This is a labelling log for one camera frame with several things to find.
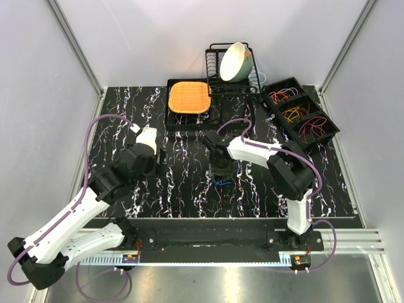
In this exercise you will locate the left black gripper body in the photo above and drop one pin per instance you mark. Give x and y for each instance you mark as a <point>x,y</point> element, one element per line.
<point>151,169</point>

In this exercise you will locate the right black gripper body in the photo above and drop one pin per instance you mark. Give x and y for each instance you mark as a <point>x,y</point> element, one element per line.
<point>224,168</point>

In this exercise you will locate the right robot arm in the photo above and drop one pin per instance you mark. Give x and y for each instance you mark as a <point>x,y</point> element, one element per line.
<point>293,174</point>

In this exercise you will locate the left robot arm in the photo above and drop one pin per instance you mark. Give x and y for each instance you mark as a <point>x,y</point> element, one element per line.
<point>48,253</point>

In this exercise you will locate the black tray rack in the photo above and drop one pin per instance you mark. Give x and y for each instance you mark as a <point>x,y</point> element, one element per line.
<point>222,110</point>

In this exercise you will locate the orange woven basket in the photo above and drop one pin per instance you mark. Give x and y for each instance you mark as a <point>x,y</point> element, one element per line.
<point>189,97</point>

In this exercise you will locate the clear plastic cup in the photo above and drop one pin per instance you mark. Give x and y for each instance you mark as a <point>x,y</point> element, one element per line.
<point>257,79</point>

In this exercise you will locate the black compartment bin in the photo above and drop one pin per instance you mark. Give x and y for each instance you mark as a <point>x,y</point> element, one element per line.
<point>300,116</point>

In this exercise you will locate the cream ceramic bowl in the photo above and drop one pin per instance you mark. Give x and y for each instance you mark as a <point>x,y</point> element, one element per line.
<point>237,63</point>

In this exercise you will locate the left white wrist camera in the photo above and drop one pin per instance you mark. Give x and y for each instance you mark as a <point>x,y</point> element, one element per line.
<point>148,136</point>

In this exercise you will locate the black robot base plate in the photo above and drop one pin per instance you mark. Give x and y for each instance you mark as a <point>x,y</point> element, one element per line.
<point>263,233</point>

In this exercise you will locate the black wire dish rack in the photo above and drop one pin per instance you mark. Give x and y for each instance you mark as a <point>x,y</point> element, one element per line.
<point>218,87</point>

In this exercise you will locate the left aluminium frame post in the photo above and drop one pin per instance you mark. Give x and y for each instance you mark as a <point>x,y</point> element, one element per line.
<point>72,41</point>

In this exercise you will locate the aluminium frame post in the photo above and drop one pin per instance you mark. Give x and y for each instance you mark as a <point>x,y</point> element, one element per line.
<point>72,41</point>
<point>354,33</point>

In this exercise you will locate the slotted cable duct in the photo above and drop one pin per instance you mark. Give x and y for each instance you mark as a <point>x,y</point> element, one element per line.
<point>196,257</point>

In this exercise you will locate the right aluminium frame post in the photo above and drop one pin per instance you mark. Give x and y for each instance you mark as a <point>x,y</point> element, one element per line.
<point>354,33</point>

